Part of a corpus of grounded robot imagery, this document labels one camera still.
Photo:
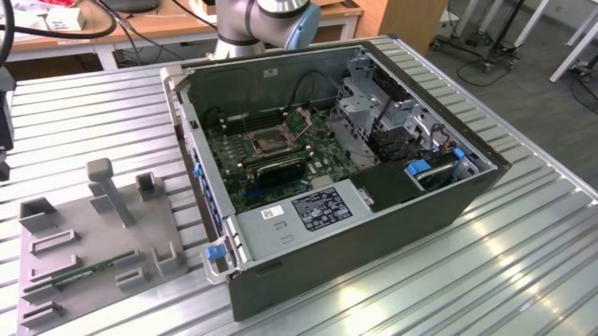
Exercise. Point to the grey parts rack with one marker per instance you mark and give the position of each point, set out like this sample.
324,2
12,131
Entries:
106,241

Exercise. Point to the black open PC case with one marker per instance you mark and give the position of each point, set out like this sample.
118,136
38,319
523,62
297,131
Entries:
349,273

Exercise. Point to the white cardboard box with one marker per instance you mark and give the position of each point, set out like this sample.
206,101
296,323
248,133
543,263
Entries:
65,19

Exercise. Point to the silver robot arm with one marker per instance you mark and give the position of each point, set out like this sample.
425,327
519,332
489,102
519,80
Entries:
261,24

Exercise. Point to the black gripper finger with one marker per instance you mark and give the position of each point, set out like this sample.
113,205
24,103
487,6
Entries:
4,166

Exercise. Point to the black wheeled stand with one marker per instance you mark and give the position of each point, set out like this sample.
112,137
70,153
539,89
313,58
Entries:
501,52

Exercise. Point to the black RAM slot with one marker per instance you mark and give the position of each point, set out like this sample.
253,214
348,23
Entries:
271,160
253,117
256,126

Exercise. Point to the white table frame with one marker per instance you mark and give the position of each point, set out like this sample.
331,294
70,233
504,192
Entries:
567,52

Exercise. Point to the green RAM stick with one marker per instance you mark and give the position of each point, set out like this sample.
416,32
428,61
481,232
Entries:
84,271

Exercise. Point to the CPU socket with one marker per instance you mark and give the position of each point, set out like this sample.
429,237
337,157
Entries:
275,143

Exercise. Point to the dark round monitor base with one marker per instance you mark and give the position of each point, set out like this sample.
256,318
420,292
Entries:
130,4

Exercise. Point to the silver drive cage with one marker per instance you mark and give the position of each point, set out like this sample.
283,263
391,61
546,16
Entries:
355,105

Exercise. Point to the small blue bay clip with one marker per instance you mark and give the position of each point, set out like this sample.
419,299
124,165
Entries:
457,153

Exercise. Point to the wooden desk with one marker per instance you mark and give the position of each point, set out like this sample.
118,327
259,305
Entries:
343,13

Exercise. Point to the wooden cabinet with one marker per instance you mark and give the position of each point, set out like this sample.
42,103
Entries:
411,21

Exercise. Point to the blue card retention clip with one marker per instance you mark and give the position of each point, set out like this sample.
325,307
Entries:
196,170

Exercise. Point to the hard disk in blue carrier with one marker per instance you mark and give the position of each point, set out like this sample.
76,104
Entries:
416,167

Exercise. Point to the blue case latch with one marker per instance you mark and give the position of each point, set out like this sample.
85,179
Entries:
214,252

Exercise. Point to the grey power supply unit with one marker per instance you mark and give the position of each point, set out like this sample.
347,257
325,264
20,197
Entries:
265,238

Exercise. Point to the green motherboard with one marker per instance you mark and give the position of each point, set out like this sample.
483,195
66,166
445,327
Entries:
327,154

